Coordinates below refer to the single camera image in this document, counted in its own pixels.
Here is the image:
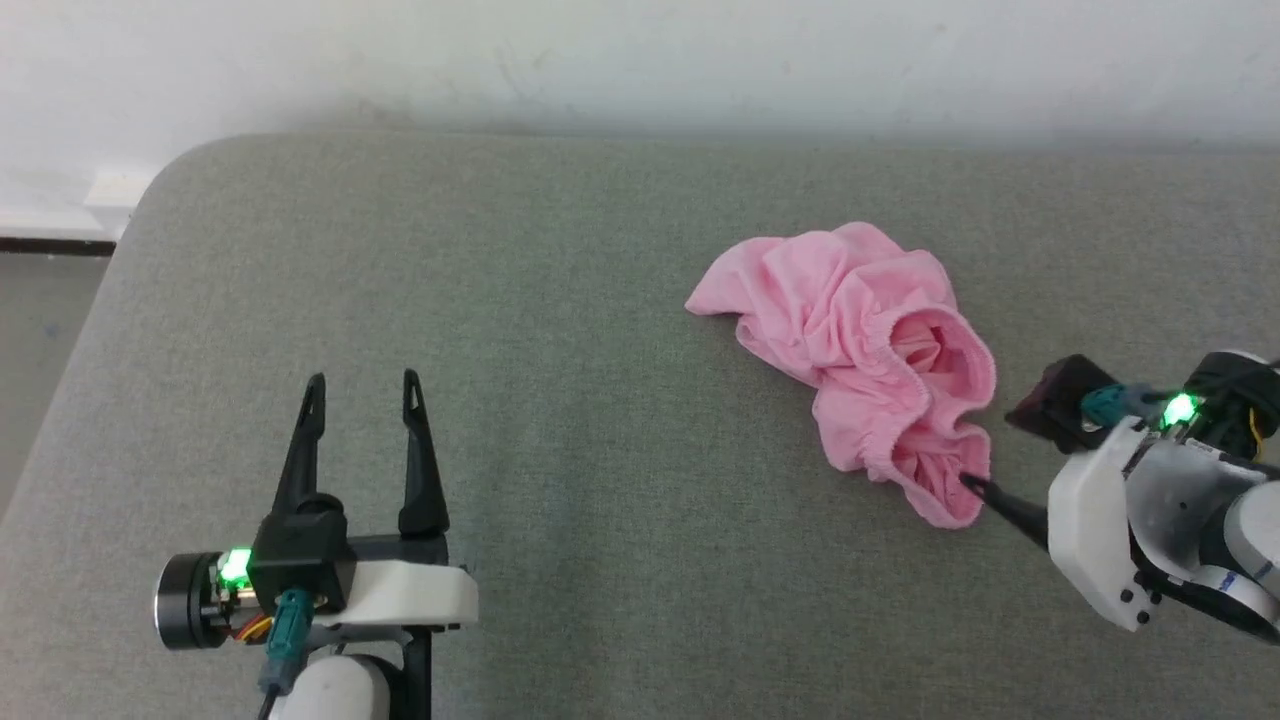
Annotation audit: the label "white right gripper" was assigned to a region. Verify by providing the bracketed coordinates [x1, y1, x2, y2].
[959, 414, 1183, 633]

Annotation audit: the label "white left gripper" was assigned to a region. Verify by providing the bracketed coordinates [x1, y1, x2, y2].
[270, 369, 479, 633]

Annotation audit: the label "pink elastic-waist shorts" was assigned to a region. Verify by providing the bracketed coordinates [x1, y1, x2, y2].
[685, 221, 998, 530]

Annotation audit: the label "black cylindrical left gripper motor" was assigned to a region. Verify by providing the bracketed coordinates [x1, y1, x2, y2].
[154, 550, 251, 650]

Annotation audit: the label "grey-green fabric sofa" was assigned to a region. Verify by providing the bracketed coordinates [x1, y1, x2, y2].
[0, 132, 1280, 720]

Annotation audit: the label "teal-plug right arm cable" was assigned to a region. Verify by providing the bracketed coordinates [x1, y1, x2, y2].
[1081, 384, 1167, 429]

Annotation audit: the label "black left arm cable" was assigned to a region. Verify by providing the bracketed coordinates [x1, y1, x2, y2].
[257, 588, 317, 720]

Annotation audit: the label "white wall skirting board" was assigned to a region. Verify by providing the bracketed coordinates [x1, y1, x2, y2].
[0, 168, 153, 257]

